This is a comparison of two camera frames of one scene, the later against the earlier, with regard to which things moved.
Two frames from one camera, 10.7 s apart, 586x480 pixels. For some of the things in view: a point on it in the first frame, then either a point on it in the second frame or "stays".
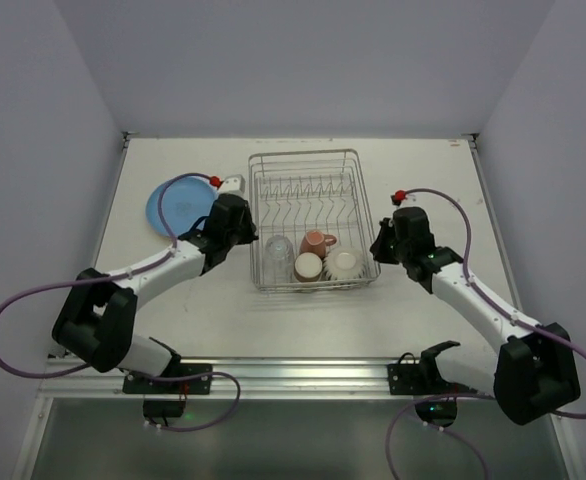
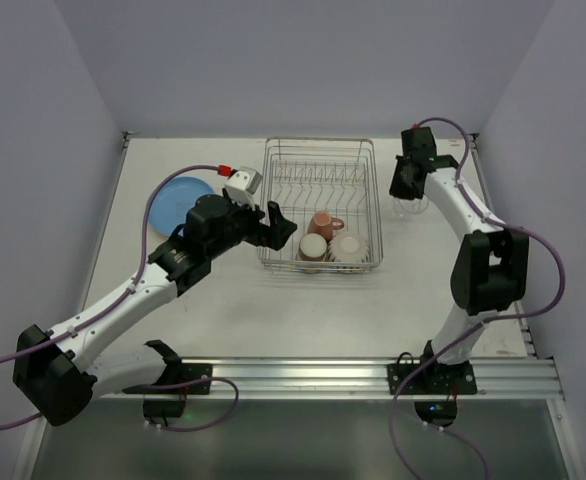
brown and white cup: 308,267 -> 312,247
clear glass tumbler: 278,260 -> 403,209
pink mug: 315,241 -> 323,223
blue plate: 185,201 stays
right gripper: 382,242 -> 403,181
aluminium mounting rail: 245,379 stays
